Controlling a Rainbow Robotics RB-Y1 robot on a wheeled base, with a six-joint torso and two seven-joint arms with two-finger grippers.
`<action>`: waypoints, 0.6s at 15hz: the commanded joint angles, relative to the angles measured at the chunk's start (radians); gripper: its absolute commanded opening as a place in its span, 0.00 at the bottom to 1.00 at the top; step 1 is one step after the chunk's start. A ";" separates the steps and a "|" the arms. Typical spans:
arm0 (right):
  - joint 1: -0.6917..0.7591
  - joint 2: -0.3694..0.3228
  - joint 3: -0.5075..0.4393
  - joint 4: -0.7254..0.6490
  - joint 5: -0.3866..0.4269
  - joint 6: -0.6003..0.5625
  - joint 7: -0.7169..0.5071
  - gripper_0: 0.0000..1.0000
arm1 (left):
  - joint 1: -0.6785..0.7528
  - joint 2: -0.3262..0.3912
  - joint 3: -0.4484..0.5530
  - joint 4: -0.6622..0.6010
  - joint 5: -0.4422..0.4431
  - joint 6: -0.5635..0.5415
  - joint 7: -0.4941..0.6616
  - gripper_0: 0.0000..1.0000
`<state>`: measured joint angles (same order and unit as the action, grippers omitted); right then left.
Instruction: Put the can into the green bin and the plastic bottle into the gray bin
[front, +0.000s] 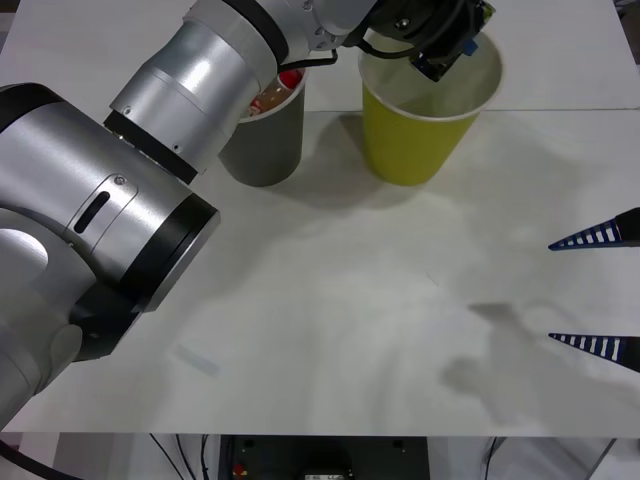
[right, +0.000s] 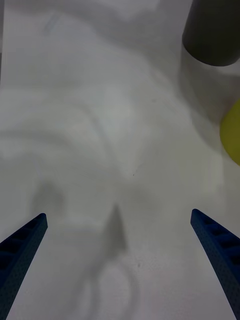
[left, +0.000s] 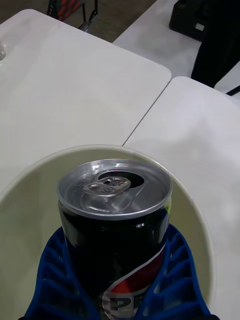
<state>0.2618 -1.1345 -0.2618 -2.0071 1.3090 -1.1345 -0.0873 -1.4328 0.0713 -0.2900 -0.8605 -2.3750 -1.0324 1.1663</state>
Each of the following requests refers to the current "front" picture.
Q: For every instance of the yellow-green plastic waste bin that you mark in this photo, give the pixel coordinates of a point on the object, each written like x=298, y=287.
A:
x=410, y=145

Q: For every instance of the silver and black left arm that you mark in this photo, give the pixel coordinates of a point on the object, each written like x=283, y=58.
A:
x=100, y=200

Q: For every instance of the black robot base box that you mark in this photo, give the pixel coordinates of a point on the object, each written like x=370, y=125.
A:
x=325, y=455

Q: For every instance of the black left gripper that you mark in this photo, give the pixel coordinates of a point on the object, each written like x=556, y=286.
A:
x=425, y=22

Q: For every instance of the grey plastic waste bin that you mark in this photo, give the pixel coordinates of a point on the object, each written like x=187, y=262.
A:
x=270, y=150

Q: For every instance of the plastic bottle with red cap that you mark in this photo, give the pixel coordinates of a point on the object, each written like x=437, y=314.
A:
x=272, y=95

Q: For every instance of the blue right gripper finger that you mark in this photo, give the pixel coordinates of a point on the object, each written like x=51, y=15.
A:
x=627, y=230
x=627, y=350

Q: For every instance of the red emergency stop button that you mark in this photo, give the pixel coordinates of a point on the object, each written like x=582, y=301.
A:
x=241, y=471

